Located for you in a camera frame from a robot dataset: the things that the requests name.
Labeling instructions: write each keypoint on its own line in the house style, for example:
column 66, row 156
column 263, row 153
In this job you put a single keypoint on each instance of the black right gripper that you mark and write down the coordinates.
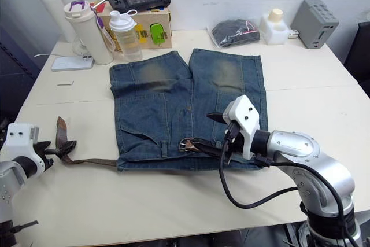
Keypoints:
column 236, row 144

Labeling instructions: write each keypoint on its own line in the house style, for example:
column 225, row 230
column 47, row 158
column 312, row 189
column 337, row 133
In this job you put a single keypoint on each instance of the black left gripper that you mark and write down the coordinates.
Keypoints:
column 42, row 161

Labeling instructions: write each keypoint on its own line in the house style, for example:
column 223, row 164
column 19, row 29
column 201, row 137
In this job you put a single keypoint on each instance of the brown braided belt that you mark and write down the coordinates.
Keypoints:
column 62, row 131

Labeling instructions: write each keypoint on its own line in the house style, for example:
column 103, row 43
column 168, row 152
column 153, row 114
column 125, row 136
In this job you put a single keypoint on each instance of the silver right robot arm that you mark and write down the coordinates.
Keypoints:
column 315, row 163

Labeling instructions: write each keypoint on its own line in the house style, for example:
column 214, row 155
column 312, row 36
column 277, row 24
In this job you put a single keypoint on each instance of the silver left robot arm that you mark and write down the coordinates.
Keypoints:
column 8, row 177

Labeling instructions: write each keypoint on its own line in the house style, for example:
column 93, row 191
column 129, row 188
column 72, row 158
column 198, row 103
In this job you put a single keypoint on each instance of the blue denim shorts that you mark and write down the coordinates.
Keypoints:
column 162, row 108

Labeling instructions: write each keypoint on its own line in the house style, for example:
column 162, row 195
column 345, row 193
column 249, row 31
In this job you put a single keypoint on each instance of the small metal allen key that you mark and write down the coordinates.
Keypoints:
column 66, row 84

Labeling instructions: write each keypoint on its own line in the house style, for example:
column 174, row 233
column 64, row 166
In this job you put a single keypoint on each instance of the white smartphone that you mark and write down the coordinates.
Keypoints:
column 72, row 63

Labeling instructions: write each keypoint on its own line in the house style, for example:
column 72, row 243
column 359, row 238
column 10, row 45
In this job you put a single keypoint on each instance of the black cloth in plastic bag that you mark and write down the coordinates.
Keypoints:
column 235, row 33

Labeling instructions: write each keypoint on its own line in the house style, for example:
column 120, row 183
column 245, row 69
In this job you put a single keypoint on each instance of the white foam block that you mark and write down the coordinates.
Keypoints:
column 273, row 33

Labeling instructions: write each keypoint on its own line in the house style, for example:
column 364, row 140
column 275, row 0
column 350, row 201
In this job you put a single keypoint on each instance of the wooden box with green panel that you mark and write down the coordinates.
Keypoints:
column 157, row 30

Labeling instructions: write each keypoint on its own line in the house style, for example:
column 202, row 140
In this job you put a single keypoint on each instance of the small white plug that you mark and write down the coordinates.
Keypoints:
column 293, row 34

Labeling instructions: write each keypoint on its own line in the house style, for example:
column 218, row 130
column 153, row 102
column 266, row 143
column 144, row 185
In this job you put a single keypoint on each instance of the clear shaker bottle white lid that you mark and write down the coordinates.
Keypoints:
column 127, row 38

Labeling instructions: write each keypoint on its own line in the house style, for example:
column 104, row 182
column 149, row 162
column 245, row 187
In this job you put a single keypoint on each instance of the cream cylinder cap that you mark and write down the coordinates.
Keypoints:
column 275, row 15

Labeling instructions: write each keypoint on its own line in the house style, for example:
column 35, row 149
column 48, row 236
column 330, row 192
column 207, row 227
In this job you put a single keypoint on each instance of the tall white thermos bottle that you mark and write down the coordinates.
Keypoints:
column 50, row 4

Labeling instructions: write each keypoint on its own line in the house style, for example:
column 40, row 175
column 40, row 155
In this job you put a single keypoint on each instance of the grey ventilated box device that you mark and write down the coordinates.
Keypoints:
column 313, row 21

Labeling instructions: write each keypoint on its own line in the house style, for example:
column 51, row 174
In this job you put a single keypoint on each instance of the black chair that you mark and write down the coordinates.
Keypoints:
column 358, row 56

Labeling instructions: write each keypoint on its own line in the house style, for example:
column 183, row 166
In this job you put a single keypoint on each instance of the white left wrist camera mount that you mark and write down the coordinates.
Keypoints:
column 20, row 140

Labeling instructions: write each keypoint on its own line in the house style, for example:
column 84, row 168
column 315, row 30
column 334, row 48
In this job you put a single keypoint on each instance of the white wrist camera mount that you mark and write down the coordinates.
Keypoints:
column 20, row 140
column 245, row 117

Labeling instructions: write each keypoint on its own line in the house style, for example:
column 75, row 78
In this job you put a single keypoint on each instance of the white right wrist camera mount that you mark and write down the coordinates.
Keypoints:
column 245, row 117

